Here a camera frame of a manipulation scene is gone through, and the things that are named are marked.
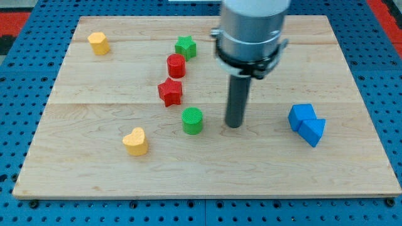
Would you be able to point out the red star block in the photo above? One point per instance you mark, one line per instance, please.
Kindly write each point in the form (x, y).
(170, 91)

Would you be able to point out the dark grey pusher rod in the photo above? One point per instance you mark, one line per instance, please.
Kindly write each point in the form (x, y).
(237, 99)

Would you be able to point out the blue cube block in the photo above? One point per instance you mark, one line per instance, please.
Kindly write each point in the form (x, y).
(300, 113)

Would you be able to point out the green cylinder block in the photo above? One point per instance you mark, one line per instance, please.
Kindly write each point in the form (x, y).
(192, 120)

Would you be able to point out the red cylinder block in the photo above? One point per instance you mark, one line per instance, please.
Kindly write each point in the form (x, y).
(176, 65)

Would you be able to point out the green star block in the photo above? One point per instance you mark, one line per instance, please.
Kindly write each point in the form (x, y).
(186, 46)

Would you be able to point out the yellow heart block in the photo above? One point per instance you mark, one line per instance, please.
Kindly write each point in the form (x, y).
(136, 142)

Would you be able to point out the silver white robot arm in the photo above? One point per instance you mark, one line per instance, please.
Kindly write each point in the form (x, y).
(247, 40)

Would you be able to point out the light wooden board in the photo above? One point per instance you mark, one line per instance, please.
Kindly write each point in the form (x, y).
(77, 151)

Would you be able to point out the blue triangle block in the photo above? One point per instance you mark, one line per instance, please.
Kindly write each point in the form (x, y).
(312, 131)

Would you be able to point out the yellow hexagon block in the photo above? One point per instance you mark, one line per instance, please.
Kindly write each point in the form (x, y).
(99, 43)

